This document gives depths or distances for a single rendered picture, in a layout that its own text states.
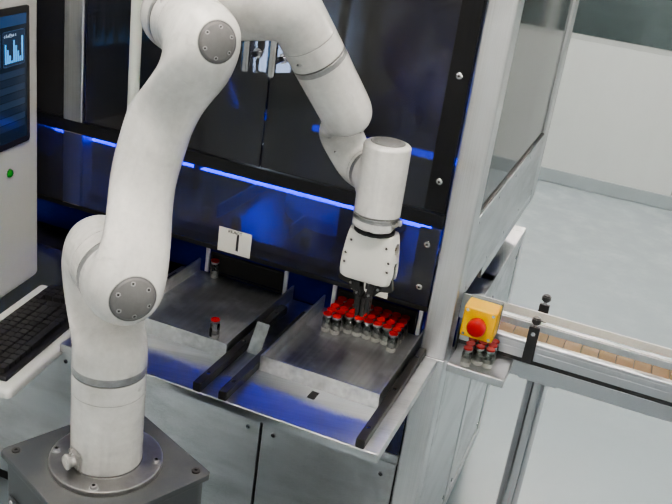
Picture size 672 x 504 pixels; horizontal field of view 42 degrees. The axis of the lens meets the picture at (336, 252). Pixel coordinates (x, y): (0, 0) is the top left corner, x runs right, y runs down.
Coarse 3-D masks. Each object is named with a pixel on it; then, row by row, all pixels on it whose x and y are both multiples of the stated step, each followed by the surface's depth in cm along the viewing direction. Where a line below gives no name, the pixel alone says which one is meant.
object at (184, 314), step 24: (192, 264) 215; (168, 288) 207; (192, 288) 210; (216, 288) 212; (240, 288) 214; (168, 312) 198; (192, 312) 199; (216, 312) 201; (240, 312) 202; (264, 312) 197; (168, 336) 187; (192, 336) 184; (240, 336) 188
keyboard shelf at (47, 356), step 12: (36, 288) 216; (24, 300) 210; (60, 336) 197; (48, 348) 192; (36, 360) 187; (48, 360) 189; (24, 372) 182; (36, 372) 185; (0, 384) 177; (12, 384) 178; (24, 384) 181; (0, 396) 176; (12, 396) 177
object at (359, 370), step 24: (312, 312) 203; (288, 336) 192; (312, 336) 196; (336, 336) 198; (360, 336) 199; (408, 336) 202; (264, 360) 180; (288, 360) 186; (312, 360) 187; (336, 360) 188; (360, 360) 190; (384, 360) 191; (408, 360) 190; (312, 384) 177; (336, 384) 175; (360, 384) 181; (384, 384) 182
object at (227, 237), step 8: (224, 232) 204; (232, 232) 203; (240, 232) 203; (224, 240) 205; (232, 240) 204; (240, 240) 203; (248, 240) 202; (224, 248) 206; (232, 248) 205; (240, 248) 204; (248, 248) 203; (248, 256) 204
